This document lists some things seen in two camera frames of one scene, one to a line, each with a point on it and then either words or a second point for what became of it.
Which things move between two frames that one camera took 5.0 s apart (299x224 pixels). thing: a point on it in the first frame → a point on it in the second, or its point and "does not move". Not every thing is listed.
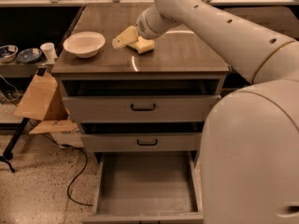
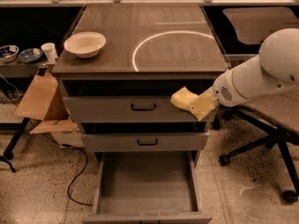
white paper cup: (49, 51) does not move
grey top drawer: (138, 100) does not move
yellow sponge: (142, 46) → (182, 98)
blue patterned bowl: (8, 53) does not move
